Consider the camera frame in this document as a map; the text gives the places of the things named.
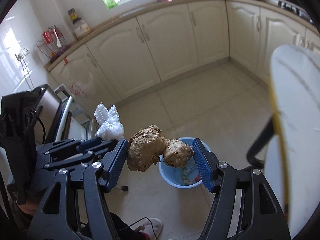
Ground white tissue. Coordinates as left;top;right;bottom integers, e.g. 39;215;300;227
94;103;124;140

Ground brown ginger root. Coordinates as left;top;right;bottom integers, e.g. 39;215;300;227
127;125;194;172

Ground blue plastic trash bin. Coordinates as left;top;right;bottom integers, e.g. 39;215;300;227
158;137;202;189

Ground person left hand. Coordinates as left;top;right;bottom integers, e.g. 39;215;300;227
18;197;40;216

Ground glass door low cabinet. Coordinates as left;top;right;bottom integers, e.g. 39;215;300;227
32;83;99;145

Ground round white marble table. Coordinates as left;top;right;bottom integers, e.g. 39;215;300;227
255;45;319;239

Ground white plastic bag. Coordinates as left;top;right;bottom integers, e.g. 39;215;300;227
66;76;97;99

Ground white slipper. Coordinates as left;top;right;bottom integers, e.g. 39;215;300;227
136;218;163;240

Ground red utensil holder rack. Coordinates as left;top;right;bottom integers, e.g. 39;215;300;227
35;25;70;63

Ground glass jar with label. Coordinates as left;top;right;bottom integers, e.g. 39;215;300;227
68;8;91;40

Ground green bottle on windowsill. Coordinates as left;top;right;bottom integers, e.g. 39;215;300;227
104;0;118;9

